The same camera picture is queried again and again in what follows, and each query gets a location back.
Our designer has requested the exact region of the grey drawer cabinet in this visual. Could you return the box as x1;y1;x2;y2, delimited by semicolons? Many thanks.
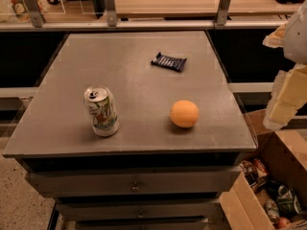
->
4;32;255;230

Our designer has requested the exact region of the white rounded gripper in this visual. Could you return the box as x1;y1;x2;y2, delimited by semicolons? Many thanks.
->
262;0;307;130

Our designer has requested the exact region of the colourful snack bag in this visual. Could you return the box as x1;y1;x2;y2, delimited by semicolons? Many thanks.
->
0;0;47;23

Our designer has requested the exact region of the orange fruit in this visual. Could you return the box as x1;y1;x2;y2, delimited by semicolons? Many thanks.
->
170;100;200;128

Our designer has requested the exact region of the red snack packet in box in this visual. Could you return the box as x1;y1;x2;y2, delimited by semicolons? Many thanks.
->
240;158;270;193

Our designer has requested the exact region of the red apple in box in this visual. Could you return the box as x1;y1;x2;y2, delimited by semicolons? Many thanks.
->
275;217;291;229

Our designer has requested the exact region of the dark green can in box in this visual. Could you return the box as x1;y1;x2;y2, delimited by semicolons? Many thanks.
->
276;185;301;217

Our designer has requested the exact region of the grey metal bracket left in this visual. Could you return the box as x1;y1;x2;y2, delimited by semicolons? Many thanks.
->
24;0;45;28

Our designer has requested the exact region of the wooden desk top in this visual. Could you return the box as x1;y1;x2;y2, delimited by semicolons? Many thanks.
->
115;0;299;17

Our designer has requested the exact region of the round metal drawer knob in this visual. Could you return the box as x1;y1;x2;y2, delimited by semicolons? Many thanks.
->
130;181;140;193

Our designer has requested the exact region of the silver can in box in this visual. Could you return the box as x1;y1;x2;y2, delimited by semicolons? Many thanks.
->
264;199;280;224

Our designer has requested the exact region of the grey metal bracket middle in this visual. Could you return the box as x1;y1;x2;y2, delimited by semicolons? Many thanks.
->
104;0;118;27

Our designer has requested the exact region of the dark blue rxbar wrapper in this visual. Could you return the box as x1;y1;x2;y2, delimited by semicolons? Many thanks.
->
151;53;186;72

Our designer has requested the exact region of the grey metal bracket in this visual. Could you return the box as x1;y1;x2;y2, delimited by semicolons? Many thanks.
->
215;0;231;26
104;0;118;27
24;0;45;28

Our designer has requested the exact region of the lower metal drawer knob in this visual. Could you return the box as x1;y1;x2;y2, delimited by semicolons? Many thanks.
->
137;210;144;219

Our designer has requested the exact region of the grey metal bracket right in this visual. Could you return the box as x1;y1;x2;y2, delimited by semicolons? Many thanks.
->
215;0;231;26

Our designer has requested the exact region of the white green 7up can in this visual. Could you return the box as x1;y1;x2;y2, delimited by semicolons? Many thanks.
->
83;85;119;137

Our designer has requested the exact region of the brown cardboard box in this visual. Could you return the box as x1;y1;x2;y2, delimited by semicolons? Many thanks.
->
220;109;307;230

